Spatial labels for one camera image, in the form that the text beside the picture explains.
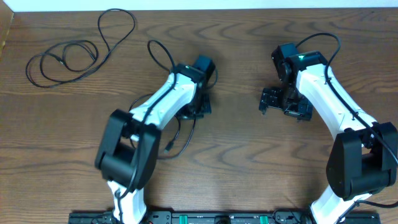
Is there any black usb cable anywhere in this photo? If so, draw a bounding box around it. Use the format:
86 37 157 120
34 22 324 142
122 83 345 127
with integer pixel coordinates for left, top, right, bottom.
128 93 197 161

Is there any thin black cable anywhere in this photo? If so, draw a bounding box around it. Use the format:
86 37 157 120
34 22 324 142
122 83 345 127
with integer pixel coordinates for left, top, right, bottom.
25 8 137 89

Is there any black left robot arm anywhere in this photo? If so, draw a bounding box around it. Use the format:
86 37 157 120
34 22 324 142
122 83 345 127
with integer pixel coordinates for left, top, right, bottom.
95 55 216 223

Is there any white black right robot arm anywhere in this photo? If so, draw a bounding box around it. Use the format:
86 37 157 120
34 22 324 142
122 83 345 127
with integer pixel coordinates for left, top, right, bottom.
259 43 397 223

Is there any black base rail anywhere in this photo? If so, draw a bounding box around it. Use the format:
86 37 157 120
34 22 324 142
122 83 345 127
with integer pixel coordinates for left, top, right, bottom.
68 210 381 224

